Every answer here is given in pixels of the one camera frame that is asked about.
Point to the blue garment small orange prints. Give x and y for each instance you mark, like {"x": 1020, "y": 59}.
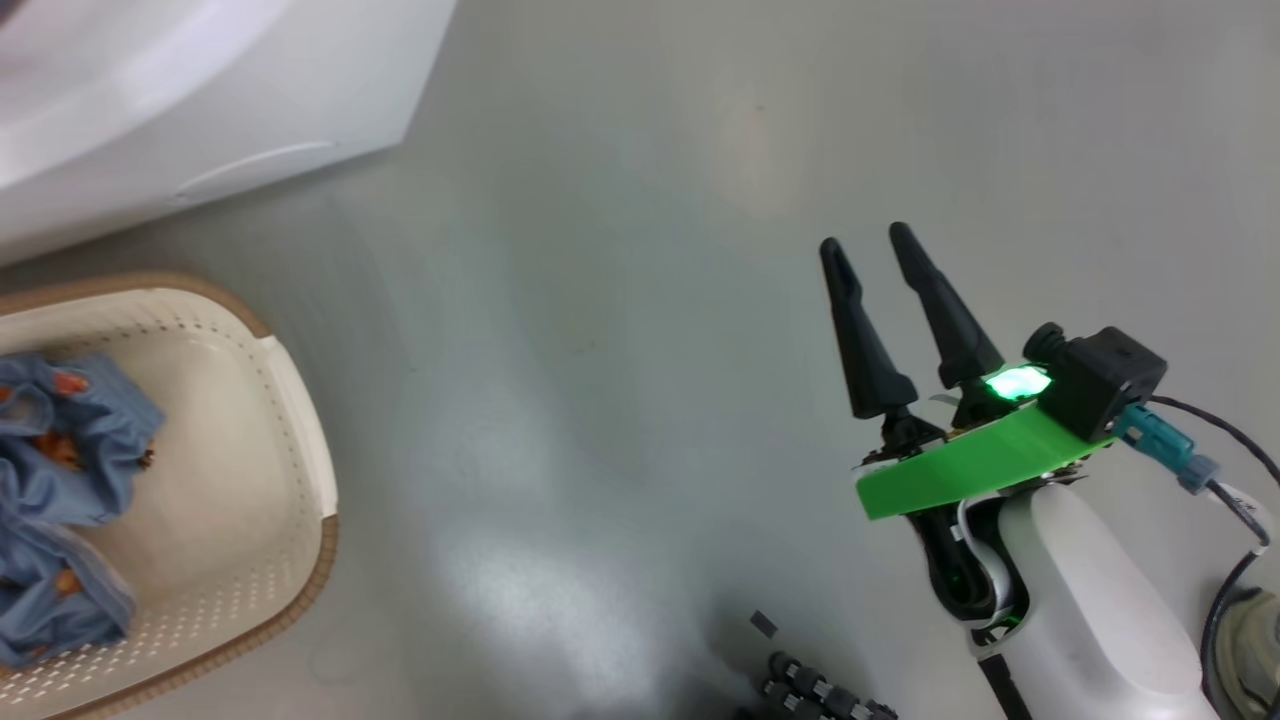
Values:
{"x": 70, "y": 490}

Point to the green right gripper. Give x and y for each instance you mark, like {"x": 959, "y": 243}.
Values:
{"x": 960, "y": 465}

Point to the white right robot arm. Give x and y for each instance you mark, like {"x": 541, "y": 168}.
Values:
{"x": 1090, "y": 610}

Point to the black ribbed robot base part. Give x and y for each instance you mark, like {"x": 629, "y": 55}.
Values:
{"x": 815, "y": 690}

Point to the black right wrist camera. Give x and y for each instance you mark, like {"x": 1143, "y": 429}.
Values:
{"x": 1100, "y": 380}

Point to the black rectangular block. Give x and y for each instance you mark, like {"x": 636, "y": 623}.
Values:
{"x": 764, "y": 624}

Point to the white front-load washing machine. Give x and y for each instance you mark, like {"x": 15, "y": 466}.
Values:
{"x": 300, "y": 100}

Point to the cream perforated basket brown rim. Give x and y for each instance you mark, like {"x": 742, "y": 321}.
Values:
{"x": 230, "y": 450}

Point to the round white filter cover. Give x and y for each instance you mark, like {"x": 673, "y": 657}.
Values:
{"x": 255, "y": 170}

